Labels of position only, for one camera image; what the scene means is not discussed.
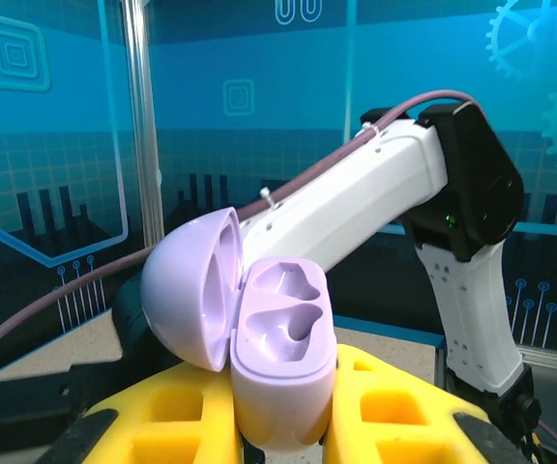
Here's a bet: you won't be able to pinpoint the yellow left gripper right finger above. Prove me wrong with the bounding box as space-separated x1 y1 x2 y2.
324 341 539 464

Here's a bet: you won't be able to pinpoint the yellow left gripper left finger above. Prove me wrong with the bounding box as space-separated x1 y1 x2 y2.
31 361 244 464

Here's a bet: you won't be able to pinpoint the purple earbud charging case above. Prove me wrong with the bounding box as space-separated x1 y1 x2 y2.
140 206 338 453

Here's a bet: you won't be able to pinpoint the long aluminium mounting rail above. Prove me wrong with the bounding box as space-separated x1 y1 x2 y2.
517 343 557 388

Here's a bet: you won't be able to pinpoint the aluminium frame post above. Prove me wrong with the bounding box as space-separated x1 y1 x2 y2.
121 0 166 252

